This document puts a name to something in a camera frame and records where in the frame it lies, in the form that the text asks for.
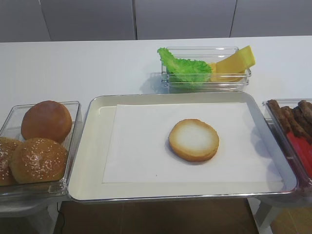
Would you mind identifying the clear patty tomato container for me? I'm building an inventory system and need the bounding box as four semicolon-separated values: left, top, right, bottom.
262;99;312;199

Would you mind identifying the red tomato slice front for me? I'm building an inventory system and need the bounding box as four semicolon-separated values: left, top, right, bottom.
287;132;312;178

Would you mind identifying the sesame bun top left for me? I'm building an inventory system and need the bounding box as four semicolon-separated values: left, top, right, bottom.
0;137;22;186

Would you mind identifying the green lettuce leaf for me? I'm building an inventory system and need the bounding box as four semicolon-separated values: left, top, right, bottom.
169;74;211;83
157;48;212;74

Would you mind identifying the green lettuce leaf in container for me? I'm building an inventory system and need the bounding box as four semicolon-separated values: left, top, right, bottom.
169;74;211;83

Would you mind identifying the bottom bun half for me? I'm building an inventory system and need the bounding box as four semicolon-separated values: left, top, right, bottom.
168;119;220;162

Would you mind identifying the brown meat patty right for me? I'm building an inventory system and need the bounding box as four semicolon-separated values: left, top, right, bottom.
298;100;312;122

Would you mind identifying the clear lettuce cheese container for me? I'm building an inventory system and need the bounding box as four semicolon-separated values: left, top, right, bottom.
161;46;251;93

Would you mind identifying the brown meat patty middle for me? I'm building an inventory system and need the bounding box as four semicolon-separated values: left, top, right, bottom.
281;106;312;141

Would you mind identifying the sesame bun top right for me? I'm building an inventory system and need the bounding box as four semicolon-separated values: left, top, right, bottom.
9;138;68;184

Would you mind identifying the white metal serving tray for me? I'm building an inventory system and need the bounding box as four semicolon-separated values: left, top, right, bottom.
68;92;297;201

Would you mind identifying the white paper sheet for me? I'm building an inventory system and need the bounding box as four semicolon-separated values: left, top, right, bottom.
103;102;281;183

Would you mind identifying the sesame bun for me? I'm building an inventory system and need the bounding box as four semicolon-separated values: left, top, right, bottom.
9;138;68;184
0;137;22;186

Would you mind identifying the brown meat patty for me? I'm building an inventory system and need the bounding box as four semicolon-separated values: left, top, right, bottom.
298;100;312;122
281;106;312;141
268;99;292;134

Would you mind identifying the yellow cheese slice flat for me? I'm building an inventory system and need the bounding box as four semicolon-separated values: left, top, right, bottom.
208;63;245;82

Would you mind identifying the clear bun container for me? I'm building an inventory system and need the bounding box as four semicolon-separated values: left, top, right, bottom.
0;101;83;202

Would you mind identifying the plain brown bun top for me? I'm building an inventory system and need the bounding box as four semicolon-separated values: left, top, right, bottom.
21;100;72;143

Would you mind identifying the brown meat patty left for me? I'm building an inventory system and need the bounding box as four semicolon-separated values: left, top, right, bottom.
268;99;292;134

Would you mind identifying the yellow cheese slice upright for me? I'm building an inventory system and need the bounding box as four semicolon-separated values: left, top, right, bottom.
216;45;255;74

